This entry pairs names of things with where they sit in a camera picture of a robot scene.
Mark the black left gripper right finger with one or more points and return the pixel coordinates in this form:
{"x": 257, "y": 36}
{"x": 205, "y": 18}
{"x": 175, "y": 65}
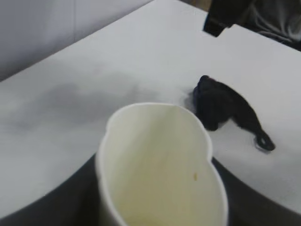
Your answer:
{"x": 258, "y": 207}

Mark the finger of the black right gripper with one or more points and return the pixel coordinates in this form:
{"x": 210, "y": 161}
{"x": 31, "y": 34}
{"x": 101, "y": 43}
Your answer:
{"x": 221, "y": 16}

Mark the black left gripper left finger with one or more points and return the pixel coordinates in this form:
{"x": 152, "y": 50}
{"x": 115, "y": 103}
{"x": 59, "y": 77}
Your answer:
{"x": 47, "y": 207}

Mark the black cloth rag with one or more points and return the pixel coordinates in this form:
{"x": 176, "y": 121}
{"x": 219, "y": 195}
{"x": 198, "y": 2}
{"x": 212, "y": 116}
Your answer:
{"x": 218, "y": 103}

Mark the white paper cup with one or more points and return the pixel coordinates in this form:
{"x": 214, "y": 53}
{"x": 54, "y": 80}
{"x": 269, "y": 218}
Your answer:
{"x": 152, "y": 164}

